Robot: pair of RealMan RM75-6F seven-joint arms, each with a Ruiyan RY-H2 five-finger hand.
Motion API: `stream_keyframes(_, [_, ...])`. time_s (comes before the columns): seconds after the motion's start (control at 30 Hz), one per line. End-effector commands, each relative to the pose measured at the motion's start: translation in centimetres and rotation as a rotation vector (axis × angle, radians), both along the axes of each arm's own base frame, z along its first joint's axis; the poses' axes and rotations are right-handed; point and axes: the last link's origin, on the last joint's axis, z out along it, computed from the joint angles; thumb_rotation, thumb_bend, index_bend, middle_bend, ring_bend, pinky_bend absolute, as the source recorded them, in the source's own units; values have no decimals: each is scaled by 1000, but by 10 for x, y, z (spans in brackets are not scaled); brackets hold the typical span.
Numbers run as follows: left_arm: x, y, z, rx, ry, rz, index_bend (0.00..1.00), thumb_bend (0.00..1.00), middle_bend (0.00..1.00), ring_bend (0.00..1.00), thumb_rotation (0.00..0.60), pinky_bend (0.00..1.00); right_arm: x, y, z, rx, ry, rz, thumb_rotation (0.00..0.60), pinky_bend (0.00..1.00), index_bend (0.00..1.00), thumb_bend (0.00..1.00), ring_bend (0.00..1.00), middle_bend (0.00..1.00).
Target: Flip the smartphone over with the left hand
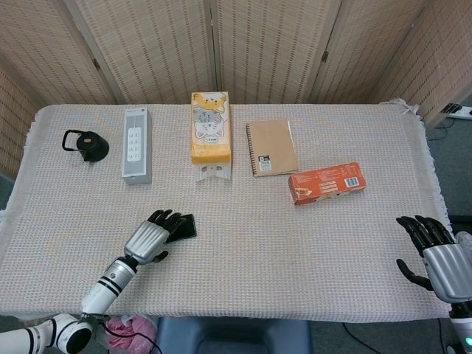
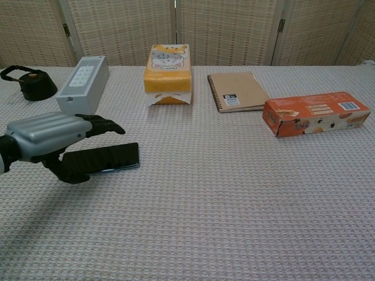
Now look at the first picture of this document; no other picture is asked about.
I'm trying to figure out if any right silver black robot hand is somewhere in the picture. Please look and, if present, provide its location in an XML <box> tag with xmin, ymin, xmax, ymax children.
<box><xmin>395</xmin><ymin>215</ymin><xmax>472</xmax><ymax>305</ymax></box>

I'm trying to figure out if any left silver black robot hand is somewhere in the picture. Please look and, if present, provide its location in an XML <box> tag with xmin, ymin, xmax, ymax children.
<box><xmin>123</xmin><ymin>209</ymin><xmax>188</xmax><ymax>266</ymax></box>

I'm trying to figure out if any smartphone with teal back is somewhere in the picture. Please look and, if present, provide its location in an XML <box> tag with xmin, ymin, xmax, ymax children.
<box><xmin>164</xmin><ymin>213</ymin><xmax>198</xmax><ymax>245</ymax></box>

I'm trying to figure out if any woven checked tablecloth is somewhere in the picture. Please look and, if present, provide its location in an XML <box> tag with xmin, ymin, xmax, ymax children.
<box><xmin>0</xmin><ymin>97</ymin><xmax>451</xmax><ymax>321</ymax></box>

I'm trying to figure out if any pink plastic bag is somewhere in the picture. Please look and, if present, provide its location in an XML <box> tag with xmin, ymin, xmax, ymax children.
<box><xmin>105</xmin><ymin>314</ymin><xmax>159</xmax><ymax>351</ymax></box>

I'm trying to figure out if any grey power strip box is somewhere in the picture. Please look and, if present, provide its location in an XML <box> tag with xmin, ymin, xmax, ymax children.
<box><xmin>121</xmin><ymin>108</ymin><xmax>153</xmax><ymax>185</ymax></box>

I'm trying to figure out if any orange cat tissue pack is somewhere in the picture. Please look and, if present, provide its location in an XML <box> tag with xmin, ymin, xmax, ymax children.
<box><xmin>190</xmin><ymin>91</ymin><xmax>234</xmax><ymax>182</ymax></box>

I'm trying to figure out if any blue grey chair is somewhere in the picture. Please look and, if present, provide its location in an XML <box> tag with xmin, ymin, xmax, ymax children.
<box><xmin>156</xmin><ymin>316</ymin><xmax>313</xmax><ymax>354</ymax></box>

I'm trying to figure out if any orange snack box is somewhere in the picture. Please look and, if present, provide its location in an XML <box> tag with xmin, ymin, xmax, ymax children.
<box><xmin>288</xmin><ymin>162</ymin><xmax>368</xmax><ymax>206</ymax></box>

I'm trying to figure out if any white power strip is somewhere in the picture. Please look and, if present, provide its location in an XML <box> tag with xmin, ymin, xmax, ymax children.
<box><xmin>443</xmin><ymin>103</ymin><xmax>472</xmax><ymax>120</ymax></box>

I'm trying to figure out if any brown spiral notebook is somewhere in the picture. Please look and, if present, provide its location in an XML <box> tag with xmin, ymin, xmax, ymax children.
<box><xmin>245</xmin><ymin>119</ymin><xmax>299</xmax><ymax>178</ymax></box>

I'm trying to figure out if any bamboo folding screen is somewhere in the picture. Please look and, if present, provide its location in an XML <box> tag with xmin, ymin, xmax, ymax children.
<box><xmin>0</xmin><ymin>0</ymin><xmax>472</xmax><ymax>178</ymax></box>

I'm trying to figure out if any black cable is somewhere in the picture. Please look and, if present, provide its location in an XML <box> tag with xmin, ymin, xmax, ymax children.
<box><xmin>91</xmin><ymin>320</ymin><xmax>163</xmax><ymax>354</ymax></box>

